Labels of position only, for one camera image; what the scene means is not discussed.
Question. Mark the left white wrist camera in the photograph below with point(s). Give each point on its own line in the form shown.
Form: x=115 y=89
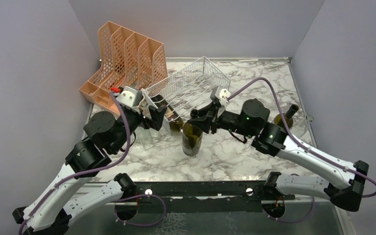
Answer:
x=127 y=97

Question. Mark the black metal base rail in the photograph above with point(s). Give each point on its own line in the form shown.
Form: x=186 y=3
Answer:
x=202 y=197

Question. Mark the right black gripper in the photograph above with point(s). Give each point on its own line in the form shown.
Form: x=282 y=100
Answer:
x=205 y=116

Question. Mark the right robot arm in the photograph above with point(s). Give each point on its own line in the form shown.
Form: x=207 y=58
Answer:
x=336 y=180

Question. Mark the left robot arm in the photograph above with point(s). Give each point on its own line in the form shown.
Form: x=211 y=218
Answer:
x=56 y=209

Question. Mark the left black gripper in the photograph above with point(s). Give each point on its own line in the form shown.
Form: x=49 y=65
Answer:
x=157 y=115

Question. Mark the orange plastic file organizer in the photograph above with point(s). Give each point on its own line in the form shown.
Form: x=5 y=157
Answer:
x=128 y=58

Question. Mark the green wine bottle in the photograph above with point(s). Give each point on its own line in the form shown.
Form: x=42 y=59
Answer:
x=173 y=118
x=288 y=116
x=191 y=139

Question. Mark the white wire wine rack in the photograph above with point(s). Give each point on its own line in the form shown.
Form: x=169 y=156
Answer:
x=189 y=88

